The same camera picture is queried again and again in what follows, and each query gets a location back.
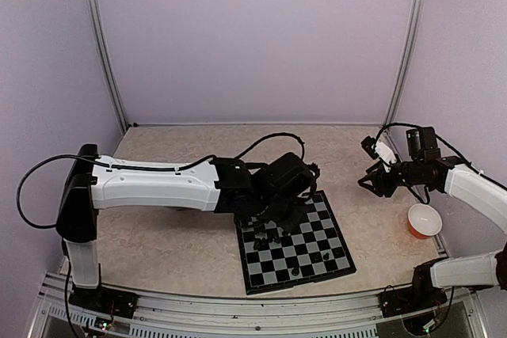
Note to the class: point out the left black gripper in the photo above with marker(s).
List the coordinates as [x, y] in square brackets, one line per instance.
[287, 224]

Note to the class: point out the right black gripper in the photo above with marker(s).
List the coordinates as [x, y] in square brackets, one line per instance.
[381, 180]

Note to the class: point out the black grey chess board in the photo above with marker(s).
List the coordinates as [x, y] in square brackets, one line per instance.
[270, 270]

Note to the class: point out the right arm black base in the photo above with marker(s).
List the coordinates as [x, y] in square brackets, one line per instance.
[419, 295]

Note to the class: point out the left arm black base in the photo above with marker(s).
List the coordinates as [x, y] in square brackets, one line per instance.
[105, 300]

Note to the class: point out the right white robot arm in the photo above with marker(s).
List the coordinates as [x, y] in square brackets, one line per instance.
[487, 197]

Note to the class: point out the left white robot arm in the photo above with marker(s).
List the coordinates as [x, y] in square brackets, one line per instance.
[98, 182]

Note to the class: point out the orange white bowl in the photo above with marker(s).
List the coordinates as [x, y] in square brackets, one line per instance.
[424, 221]

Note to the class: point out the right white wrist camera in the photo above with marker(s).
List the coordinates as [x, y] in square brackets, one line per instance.
[377, 149]

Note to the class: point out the front aluminium rail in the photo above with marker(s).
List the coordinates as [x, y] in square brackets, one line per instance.
[159, 314]

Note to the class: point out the right aluminium frame post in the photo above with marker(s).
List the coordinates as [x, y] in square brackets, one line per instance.
[405, 61]

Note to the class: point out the aluminium frame post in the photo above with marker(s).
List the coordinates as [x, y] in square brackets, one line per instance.
[106, 65]
[405, 61]

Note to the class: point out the left aluminium frame post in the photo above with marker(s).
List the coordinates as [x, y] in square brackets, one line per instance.
[106, 65]

